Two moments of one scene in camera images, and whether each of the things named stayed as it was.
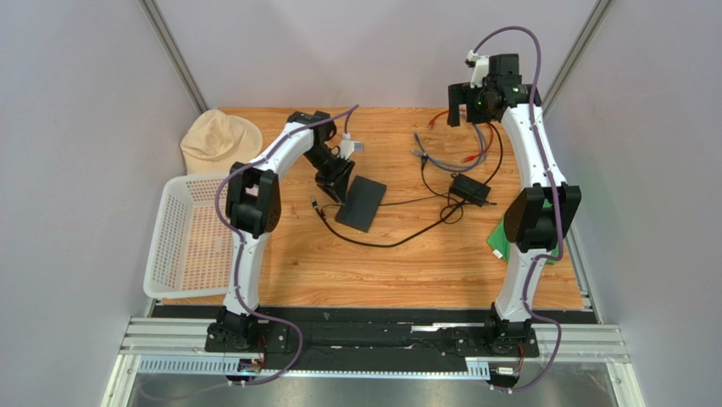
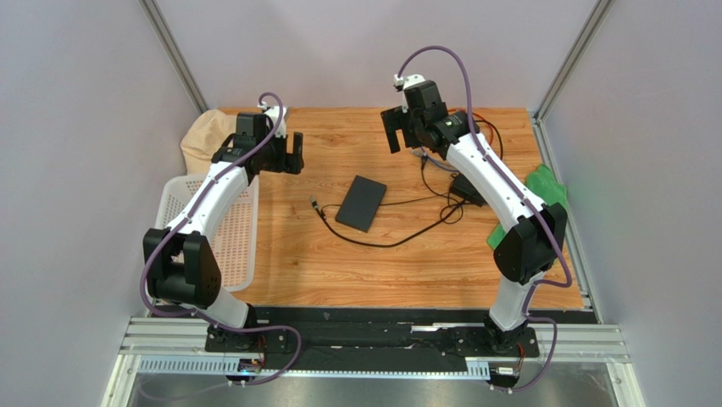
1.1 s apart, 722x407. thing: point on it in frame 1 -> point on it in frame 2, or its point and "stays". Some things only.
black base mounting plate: x=371 y=337 stays
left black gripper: x=336 y=183 -> x=288 y=163
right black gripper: x=457 y=94 -> x=402 y=131
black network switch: x=363 y=200 stays
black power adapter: x=470 y=189 stays
